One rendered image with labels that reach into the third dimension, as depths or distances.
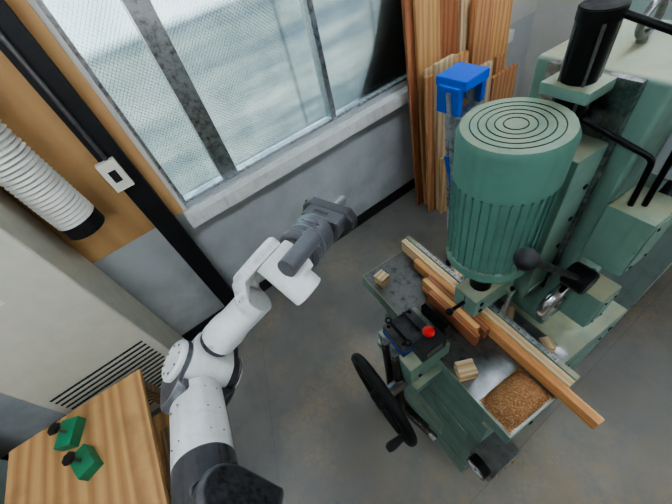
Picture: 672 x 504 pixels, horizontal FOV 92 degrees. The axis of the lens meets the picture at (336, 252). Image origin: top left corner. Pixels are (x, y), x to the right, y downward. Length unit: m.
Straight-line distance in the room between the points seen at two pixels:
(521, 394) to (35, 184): 1.61
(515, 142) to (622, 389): 1.70
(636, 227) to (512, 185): 0.31
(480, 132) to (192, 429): 0.63
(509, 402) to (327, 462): 1.14
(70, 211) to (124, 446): 0.94
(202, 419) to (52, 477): 1.32
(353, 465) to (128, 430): 0.99
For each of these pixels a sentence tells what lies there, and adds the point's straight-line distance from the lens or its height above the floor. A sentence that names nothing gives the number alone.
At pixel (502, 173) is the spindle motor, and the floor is 1.48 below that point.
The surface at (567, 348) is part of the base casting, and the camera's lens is 1.18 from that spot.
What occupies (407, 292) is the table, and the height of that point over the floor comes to 0.90.
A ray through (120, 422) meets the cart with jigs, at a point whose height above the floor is 0.53.
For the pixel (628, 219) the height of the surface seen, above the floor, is 1.29.
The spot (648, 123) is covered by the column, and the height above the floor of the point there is 1.46.
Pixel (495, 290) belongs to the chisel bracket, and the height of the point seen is 1.07.
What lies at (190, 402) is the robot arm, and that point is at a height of 1.30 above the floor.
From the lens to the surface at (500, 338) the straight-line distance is 0.99.
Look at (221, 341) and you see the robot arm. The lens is 0.66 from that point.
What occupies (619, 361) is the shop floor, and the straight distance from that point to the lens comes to 2.18.
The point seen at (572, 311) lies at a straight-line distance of 1.01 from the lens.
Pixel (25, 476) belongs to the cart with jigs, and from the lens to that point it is 1.99.
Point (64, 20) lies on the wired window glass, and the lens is 1.67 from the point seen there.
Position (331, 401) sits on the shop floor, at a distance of 1.92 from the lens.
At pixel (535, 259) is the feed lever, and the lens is 0.52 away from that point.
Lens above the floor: 1.80
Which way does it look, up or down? 48 degrees down
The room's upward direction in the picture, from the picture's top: 17 degrees counter-clockwise
